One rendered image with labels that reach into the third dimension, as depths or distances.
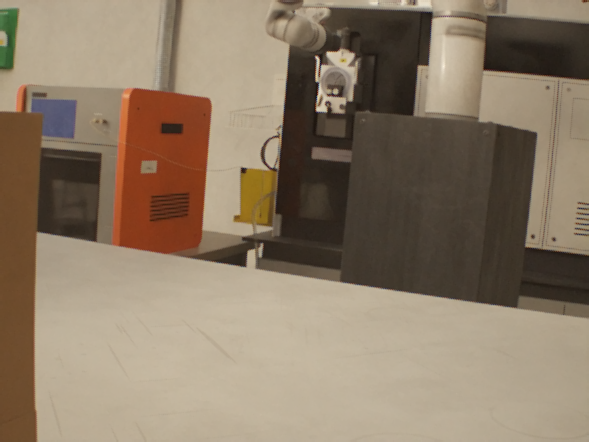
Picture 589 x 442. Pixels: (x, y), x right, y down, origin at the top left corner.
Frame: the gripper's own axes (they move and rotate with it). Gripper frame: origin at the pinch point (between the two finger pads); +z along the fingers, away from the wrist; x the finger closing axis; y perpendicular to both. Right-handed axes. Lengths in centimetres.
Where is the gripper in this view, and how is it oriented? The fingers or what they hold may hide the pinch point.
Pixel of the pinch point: (335, 37)
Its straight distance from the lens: 206.8
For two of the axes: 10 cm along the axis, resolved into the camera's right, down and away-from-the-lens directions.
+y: -0.8, 9.9, 1.3
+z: 3.6, -0.9, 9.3
